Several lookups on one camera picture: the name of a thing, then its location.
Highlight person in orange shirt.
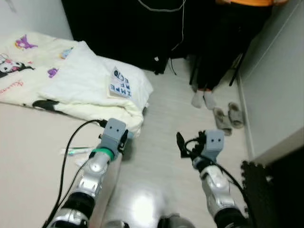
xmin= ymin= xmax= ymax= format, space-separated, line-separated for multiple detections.
xmin=191 ymin=0 xmax=289 ymax=111

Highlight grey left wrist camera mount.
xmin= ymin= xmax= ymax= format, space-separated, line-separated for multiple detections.
xmin=101 ymin=119 xmax=128 ymax=152

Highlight black metal stand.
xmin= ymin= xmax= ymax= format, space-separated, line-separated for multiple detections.
xmin=189 ymin=52 xmax=247 ymax=87

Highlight black foam floor mat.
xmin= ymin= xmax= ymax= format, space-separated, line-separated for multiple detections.
xmin=240 ymin=131 xmax=304 ymax=228

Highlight grey robot left leg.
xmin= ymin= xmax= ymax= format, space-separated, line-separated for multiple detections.
xmin=104 ymin=219 xmax=131 ymax=228

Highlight grey robot leg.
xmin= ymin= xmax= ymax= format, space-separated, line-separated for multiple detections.
xmin=104 ymin=219 xmax=131 ymax=228
xmin=157 ymin=214 xmax=190 ymax=228

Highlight grey robot right leg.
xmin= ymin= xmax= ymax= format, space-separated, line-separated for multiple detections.
xmin=157 ymin=214 xmax=190 ymax=228

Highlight white book blue letters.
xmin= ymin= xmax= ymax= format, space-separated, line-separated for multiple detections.
xmin=108 ymin=66 xmax=133 ymax=99

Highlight white cable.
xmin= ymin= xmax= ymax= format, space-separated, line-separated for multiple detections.
xmin=138 ymin=0 xmax=187 ymax=53

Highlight black cabinet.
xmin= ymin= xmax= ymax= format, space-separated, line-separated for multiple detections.
xmin=61 ymin=0 xmax=200 ymax=74

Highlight cream cartoon print quilt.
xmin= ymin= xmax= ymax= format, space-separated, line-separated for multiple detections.
xmin=0 ymin=32 xmax=145 ymax=138

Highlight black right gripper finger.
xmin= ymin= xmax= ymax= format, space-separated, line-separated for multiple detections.
xmin=176 ymin=132 xmax=189 ymax=158

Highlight cream mattress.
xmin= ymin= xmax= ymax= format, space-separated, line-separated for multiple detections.
xmin=0 ymin=100 xmax=124 ymax=228

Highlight white toothpaste tube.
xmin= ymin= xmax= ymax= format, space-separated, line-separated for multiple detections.
xmin=59 ymin=146 xmax=93 ymax=156

